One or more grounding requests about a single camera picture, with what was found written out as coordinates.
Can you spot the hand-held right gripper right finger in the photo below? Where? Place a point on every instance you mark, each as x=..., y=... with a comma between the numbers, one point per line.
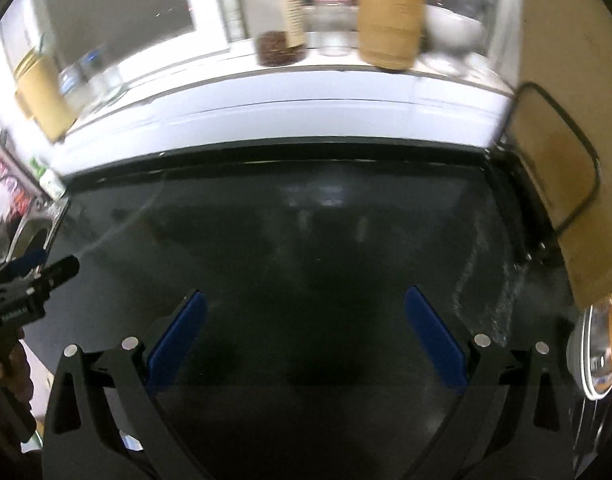
x=435, y=342

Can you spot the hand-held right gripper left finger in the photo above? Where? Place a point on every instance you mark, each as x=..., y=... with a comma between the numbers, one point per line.
x=176, y=342

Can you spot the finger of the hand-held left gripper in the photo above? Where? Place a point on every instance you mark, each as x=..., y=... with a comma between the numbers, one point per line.
x=28, y=260
x=58, y=271

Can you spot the person's left hand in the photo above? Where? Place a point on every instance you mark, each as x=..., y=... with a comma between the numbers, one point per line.
x=23, y=377

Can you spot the steel sink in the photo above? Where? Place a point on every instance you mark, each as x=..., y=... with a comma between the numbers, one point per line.
x=31, y=235

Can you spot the red packet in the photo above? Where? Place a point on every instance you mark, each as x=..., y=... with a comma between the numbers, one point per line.
x=16, y=195

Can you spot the metal faucet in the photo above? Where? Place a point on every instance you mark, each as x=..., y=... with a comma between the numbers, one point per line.
x=1, y=185

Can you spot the white green soap bottle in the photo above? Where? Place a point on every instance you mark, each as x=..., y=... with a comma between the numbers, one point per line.
x=48, y=180

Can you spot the beige plastic container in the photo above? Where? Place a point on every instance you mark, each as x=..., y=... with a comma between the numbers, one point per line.
x=43, y=97

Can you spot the small clear water bottle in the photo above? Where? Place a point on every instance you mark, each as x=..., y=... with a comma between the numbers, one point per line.
x=71, y=87

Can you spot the clear drinking glass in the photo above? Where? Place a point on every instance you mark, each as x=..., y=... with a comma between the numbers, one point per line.
x=112, y=72
x=93, y=80

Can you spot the white stone mortar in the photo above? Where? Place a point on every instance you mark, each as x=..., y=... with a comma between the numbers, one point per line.
x=451, y=27

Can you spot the wooden cutting board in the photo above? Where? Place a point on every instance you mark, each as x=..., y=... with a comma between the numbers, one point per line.
x=561, y=50

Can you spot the bamboo utensil holder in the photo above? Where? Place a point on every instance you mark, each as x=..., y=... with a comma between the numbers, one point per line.
x=391, y=22

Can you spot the glass jar with beans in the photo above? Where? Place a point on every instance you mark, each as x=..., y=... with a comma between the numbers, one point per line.
x=276, y=15

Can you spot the pink top baby bottle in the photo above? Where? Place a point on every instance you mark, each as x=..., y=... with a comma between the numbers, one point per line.
x=331, y=15

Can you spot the white window frame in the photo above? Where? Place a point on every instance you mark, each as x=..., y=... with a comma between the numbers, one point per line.
x=211, y=10

